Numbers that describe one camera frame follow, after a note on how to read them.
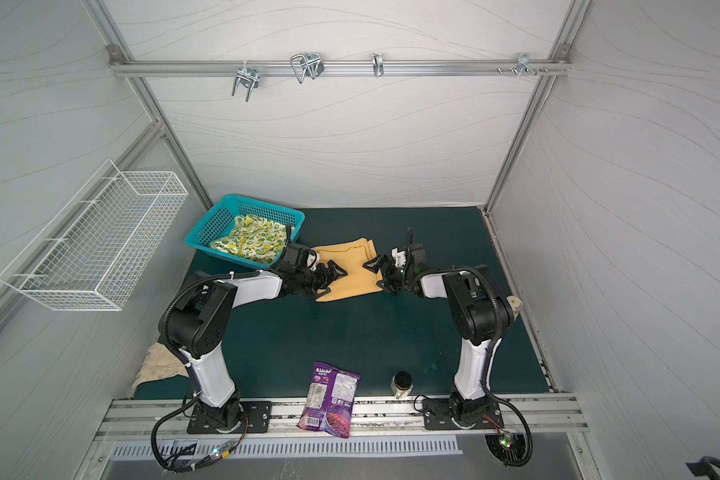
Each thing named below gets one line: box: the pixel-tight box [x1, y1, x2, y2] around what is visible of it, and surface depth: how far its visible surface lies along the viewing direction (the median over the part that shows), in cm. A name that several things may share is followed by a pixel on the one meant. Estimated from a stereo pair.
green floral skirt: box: [210, 214, 288, 264], surface depth 106 cm
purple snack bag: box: [297, 362, 361, 439], surface depth 76 cm
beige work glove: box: [130, 342, 189, 399], surface depth 83 cm
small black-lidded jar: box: [390, 370, 413, 399], surface depth 72 cm
